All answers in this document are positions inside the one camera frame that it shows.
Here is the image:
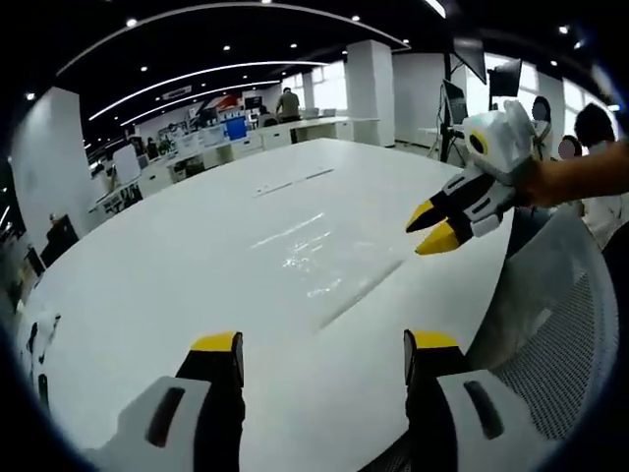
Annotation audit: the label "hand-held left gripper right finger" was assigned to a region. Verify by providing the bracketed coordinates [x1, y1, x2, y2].
[402, 328, 525, 472]

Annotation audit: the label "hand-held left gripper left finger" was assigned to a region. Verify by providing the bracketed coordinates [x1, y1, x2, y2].
[94, 330, 247, 472]

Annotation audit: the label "clear resealable bag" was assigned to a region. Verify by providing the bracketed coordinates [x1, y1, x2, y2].
[249, 210, 411, 332]

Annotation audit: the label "person's right hand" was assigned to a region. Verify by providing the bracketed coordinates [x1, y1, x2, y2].
[510, 155, 562, 209]

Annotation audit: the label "black tripod stand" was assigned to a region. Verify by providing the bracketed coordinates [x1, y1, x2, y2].
[437, 48, 469, 164]

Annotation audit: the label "grey mesh office chair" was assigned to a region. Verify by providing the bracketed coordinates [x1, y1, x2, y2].
[464, 209, 622, 444]

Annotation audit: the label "white square pillar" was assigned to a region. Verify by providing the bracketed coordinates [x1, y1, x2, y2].
[10, 87, 89, 243]
[345, 40, 395, 148]

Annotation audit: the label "long white desk row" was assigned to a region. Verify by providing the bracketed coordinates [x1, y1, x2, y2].
[90, 116, 356, 208]

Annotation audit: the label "curved ceiling light strip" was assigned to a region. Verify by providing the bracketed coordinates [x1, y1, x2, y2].
[87, 60, 329, 122]
[119, 80, 270, 127]

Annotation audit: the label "blue box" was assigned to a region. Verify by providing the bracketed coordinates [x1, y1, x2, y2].
[225, 117, 248, 143]

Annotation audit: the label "black cabinet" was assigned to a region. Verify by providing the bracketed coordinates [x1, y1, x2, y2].
[39, 212, 81, 269]

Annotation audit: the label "white box appliance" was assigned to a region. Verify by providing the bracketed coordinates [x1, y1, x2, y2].
[112, 144, 140, 179]

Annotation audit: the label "ceiling spot lights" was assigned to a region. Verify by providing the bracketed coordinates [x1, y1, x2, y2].
[27, 0, 585, 100]

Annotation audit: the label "red blue wall graphic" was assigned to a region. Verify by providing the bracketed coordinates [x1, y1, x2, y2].
[188, 92, 246, 125]

